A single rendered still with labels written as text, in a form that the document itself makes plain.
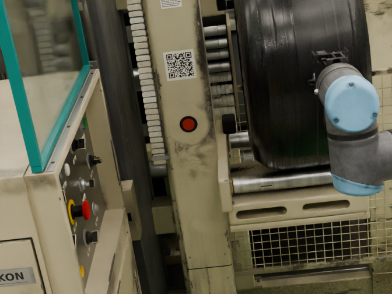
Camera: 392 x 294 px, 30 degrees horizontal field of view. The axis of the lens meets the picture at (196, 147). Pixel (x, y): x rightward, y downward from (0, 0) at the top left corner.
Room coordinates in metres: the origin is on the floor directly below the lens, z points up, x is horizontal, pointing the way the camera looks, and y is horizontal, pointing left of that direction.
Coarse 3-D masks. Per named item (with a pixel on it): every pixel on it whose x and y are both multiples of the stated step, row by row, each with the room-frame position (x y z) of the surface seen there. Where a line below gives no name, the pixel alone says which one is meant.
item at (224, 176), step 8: (216, 128) 1.95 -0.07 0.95; (224, 136) 1.88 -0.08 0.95; (224, 144) 1.83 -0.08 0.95; (224, 152) 1.77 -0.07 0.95; (224, 160) 1.72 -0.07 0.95; (224, 168) 1.68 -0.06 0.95; (224, 176) 1.63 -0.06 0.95; (224, 184) 1.62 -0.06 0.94; (224, 192) 1.62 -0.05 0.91; (232, 192) 1.65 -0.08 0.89; (224, 200) 1.62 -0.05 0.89; (224, 208) 1.62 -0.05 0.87; (232, 208) 1.62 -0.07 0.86
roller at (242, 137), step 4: (236, 132) 1.96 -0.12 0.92; (240, 132) 1.95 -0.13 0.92; (244, 132) 1.95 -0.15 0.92; (232, 136) 1.94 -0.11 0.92; (236, 136) 1.94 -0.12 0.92; (240, 136) 1.94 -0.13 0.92; (244, 136) 1.93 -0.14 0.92; (232, 140) 1.93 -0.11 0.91; (236, 140) 1.93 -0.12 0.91; (240, 140) 1.93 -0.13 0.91; (244, 140) 1.93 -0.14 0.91; (248, 140) 1.93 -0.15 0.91; (232, 144) 1.93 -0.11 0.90; (236, 144) 1.93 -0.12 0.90; (240, 144) 1.93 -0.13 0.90; (244, 144) 1.93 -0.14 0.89; (248, 144) 1.93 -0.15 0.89; (232, 148) 1.94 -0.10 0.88
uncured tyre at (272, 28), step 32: (256, 0) 1.63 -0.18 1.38; (288, 0) 1.61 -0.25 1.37; (320, 0) 1.60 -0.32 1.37; (352, 0) 1.60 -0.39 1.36; (256, 32) 1.58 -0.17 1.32; (288, 32) 1.56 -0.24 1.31; (320, 32) 1.56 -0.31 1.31; (352, 32) 1.55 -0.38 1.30; (256, 64) 1.56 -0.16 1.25; (288, 64) 1.54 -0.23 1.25; (352, 64) 1.53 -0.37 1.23; (256, 96) 1.55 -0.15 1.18; (288, 96) 1.52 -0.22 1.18; (256, 128) 1.57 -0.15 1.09; (288, 128) 1.53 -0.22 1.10; (320, 128) 1.53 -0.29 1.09; (288, 160) 1.59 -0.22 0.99; (320, 160) 1.60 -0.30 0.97
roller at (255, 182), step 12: (312, 168) 1.66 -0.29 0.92; (324, 168) 1.65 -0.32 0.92; (240, 180) 1.66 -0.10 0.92; (252, 180) 1.66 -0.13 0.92; (264, 180) 1.65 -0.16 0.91; (276, 180) 1.65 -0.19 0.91; (288, 180) 1.64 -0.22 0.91; (300, 180) 1.64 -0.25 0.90; (312, 180) 1.64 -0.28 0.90; (324, 180) 1.64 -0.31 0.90; (240, 192) 1.66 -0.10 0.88
